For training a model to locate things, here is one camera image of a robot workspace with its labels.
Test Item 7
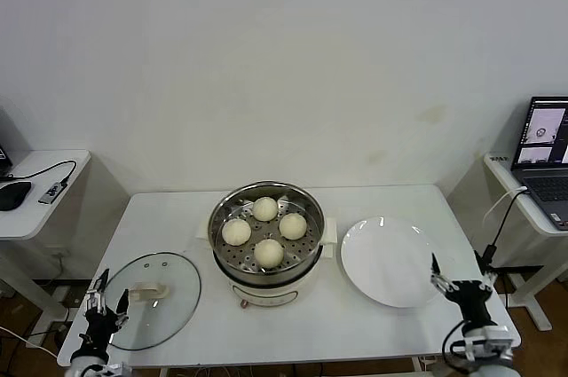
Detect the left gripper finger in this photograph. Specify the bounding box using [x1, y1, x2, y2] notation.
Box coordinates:
[83, 267, 111, 314]
[112, 288, 131, 329]

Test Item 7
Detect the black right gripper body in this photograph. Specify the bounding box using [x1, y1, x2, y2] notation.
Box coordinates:
[445, 279, 492, 330]

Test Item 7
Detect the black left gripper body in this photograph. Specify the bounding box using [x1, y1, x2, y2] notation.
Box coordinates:
[81, 305, 122, 355]

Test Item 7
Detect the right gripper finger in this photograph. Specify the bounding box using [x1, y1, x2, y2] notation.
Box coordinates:
[473, 250, 498, 292]
[429, 252, 454, 295]

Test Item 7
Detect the round glass pot lid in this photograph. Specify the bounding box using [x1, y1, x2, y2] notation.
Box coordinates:
[103, 251, 203, 351]

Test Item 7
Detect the white steamed baozi bun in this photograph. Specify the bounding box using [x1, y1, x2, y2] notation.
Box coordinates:
[252, 196, 280, 222]
[278, 212, 309, 240]
[221, 218, 253, 247]
[253, 238, 285, 269]

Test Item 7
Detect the stainless steel steamer basket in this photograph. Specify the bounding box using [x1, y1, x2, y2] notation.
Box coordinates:
[207, 179, 327, 285]

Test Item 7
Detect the white floor power strip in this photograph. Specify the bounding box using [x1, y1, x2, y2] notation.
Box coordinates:
[55, 287, 88, 307]

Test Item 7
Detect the large white plate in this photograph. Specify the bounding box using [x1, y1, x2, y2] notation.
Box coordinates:
[340, 216, 447, 309]

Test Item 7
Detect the white side desk with label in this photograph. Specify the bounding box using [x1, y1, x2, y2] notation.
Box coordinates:
[482, 150, 568, 332]

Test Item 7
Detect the white side desk with mouse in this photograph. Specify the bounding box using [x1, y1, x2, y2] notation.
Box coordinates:
[0, 148, 93, 323]

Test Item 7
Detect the grey usb hub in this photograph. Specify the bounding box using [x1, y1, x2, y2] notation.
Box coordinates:
[37, 181, 64, 206]

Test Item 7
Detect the black computer mouse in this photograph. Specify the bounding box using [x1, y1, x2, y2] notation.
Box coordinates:
[0, 180, 33, 212]

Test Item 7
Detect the white electric cooking pot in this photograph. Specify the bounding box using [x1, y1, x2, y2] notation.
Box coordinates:
[194, 216, 339, 310]

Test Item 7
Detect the grey open laptop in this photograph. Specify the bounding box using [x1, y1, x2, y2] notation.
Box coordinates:
[510, 94, 568, 232]

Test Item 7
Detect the black open laptop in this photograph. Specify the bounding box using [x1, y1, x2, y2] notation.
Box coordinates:
[0, 104, 14, 178]

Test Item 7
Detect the black power adapter cable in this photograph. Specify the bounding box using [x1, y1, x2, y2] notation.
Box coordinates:
[481, 190, 530, 266]

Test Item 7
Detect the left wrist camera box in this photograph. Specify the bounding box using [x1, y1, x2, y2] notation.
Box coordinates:
[95, 361, 135, 377]

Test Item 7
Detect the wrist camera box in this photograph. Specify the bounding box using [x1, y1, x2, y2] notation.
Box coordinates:
[463, 333, 512, 361]
[95, 361, 135, 377]

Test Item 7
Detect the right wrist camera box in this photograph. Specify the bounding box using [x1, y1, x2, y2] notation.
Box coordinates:
[463, 333, 512, 361]

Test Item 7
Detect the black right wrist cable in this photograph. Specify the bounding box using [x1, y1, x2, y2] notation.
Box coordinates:
[441, 321, 472, 370]

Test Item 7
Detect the white floor cable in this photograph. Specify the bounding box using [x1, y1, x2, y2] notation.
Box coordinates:
[0, 326, 59, 358]

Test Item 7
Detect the white laptop cable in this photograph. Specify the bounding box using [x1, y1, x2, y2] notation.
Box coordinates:
[482, 185, 530, 224]

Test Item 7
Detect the black usb hub cable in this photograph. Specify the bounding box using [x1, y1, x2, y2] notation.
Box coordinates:
[0, 158, 78, 187]

